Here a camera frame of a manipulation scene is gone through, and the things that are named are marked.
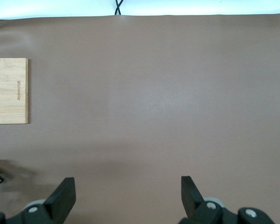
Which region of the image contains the bamboo cutting board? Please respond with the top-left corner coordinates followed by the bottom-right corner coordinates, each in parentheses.
top-left (0, 57), bottom-right (29, 125)

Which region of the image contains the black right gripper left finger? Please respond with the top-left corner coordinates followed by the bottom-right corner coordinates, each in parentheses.
top-left (0, 177), bottom-right (76, 224)

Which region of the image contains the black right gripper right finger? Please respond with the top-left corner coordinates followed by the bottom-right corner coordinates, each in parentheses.
top-left (179, 175), bottom-right (277, 224)

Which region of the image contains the brown table mat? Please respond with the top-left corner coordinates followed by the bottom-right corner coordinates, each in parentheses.
top-left (0, 14), bottom-right (280, 224)

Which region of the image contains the black floor cable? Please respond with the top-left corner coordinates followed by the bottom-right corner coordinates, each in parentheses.
top-left (114, 0), bottom-right (125, 16)

